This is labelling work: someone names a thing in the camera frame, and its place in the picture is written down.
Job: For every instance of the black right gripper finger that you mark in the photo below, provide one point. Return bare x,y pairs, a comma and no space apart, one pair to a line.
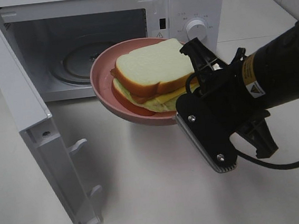
257,133
201,57

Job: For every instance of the white microwave door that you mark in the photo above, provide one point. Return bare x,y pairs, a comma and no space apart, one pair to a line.
37,128

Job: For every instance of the upper white power knob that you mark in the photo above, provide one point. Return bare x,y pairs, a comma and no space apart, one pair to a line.
196,28

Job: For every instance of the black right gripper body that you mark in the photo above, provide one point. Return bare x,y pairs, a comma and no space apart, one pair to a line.
226,96

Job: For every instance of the pink plate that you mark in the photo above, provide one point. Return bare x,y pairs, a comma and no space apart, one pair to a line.
101,80

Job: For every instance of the sandwich with white bread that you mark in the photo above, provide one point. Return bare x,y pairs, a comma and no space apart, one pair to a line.
150,79

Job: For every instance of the white warning label sticker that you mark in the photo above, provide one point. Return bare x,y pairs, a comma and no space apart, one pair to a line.
160,34

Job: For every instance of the glass microwave turntable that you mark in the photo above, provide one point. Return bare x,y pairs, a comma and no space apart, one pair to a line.
72,62

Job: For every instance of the white microwave oven body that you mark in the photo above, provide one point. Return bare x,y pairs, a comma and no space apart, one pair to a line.
39,27

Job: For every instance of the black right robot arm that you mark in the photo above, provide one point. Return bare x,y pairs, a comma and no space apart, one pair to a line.
271,74

